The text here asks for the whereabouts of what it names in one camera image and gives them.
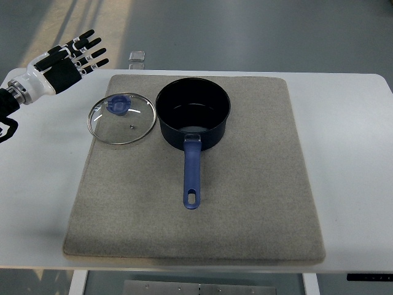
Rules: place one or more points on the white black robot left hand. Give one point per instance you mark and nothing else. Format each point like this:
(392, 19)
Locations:
(58, 69)

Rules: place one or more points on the glass pot lid blue knob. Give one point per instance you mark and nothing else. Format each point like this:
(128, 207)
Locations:
(121, 118)

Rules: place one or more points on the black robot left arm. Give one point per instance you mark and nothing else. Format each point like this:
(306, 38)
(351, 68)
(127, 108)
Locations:
(9, 105)

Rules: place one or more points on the dark blue saucepan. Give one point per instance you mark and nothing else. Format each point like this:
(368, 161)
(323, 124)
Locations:
(192, 113)

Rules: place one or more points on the white table leg left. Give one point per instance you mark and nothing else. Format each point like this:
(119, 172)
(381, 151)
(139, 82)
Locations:
(78, 282)

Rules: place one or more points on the white table leg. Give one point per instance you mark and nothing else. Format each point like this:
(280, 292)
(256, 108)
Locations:
(311, 284)
(78, 282)

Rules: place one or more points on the grey felt mat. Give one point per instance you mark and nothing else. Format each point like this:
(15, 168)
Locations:
(254, 205)

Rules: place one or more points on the white table leg right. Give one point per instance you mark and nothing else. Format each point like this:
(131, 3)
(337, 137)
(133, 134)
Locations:
(311, 284)

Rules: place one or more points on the black table control panel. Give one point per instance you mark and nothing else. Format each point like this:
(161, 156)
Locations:
(372, 277)

